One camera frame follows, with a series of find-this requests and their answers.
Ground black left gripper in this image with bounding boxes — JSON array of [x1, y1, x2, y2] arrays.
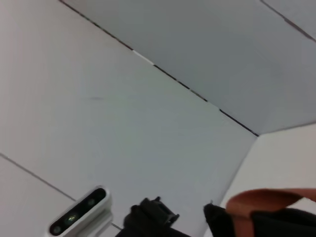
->
[[115, 196, 192, 237]]

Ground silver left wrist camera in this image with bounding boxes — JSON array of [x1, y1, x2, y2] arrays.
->
[[48, 185, 114, 237]]

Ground black food bag orange straps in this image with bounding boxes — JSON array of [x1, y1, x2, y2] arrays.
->
[[202, 188, 316, 237]]

